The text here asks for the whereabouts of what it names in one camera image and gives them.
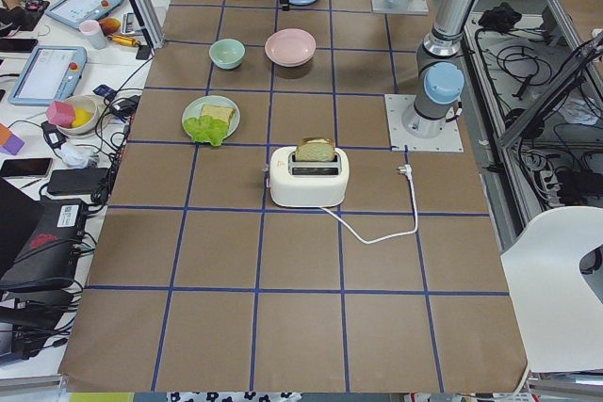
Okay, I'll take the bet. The beige bowl with toys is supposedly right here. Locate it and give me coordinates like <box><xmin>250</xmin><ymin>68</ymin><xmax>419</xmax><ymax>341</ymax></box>
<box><xmin>45</xmin><ymin>94</ymin><xmax>104</xmax><ymax>137</ymax></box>

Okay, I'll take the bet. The white toaster power cable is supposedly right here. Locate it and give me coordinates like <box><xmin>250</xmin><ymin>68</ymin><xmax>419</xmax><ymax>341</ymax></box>
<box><xmin>318</xmin><ymin>163</ymin><xmax>420</xmax><ymax>246</ymax></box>

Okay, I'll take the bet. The green plate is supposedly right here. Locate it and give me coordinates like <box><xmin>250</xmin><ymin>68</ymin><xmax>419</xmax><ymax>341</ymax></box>
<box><xmin>182</xmin><ymin>95</ymin><xmax>240</xmax><ymax>147</ymax></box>

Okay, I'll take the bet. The teach pendant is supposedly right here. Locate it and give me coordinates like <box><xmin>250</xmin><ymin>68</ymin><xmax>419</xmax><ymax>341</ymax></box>
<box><xmin>44</xmin><ymin>0</ymin><xmax>124</xmax><ymax>29</ymax></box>
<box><xmin>8</xmin><ymin>45</ymin><xmax>88</xmax><ymax>106</ymax></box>

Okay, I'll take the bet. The black smartphone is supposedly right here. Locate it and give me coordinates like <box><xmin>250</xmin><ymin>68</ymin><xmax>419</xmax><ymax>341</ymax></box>
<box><xmin>1</xmin><ymin>157</ymin><xmax>54</xmax><ymax>178</ymax></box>

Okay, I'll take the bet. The white chair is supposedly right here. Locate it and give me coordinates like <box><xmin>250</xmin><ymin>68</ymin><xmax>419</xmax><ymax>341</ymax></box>
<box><xmin>501</xmin><ymin>206</ymin><xmax>602</xmax><ymax>373</ymax></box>

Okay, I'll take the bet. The white toaster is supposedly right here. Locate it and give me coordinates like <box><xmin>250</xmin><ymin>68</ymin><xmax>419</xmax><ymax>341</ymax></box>
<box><xmin>269</xmin><ymin>146</ymin><xmax>350</xmax><ymax>208</ymax></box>

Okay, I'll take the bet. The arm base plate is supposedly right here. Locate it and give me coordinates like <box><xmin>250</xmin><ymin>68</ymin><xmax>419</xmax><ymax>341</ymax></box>
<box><xmin>384</xmin><ymin>94</ymin><xmax>464</xmax><ymax>153</ymax></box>
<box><xmin>371</xmin><ymin>0</ymin><xmax>429</xmax><ymax>15</ymax></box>

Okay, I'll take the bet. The green lettuce leaf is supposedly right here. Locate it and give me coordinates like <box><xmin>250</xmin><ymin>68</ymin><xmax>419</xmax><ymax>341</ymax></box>
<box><xmin>183</xmin><ymin>115</ymin><xmax>229</xmax><ymax>147</ymax></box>

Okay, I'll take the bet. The bread slice on plate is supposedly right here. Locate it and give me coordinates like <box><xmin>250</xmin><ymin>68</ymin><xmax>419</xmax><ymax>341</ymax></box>
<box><xmin>200</xmin><ymin>104</ymin><xmax>236</xmax><ymax>126</ymax></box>

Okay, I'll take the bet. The green bowl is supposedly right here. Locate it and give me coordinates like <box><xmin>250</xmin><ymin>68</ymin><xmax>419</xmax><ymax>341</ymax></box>
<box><xmin>209</xmin><ymin>39</ymin><xmax>246</xmax><ymax>70</ymax></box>

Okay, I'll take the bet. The pink plate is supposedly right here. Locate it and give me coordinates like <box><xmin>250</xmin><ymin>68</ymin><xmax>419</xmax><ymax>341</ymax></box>
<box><xmin>265</xmin><ymin>28</ymin><xmax>317</xmax><ymax>61</ymax></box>

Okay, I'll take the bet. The bread slice in toaster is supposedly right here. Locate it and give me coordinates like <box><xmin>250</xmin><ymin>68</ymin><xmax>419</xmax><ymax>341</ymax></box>
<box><xmin>294</xmin><ymin>137</ymin><xmax>335</xmax><ymax>162</ymax></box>

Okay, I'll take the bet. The pink cup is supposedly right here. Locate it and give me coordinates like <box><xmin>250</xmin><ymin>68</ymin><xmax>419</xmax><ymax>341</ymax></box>
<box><xmin>78</xmin><ymin>20</ymin><xmax>107</xmax><ymax>50</ymax></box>

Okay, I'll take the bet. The teach pendant far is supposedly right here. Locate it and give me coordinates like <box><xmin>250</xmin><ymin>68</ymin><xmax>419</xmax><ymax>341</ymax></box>
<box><xmin>44</xmin><ymin>0</ymin><xmax>124</xmax><ymax>29</ymax></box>

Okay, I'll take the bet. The teach pendant near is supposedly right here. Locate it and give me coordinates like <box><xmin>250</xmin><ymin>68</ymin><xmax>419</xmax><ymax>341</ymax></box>
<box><xmin>8</xmin><ymin>45</ymin><xmax>88</xmax><ymax>106</ymax></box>

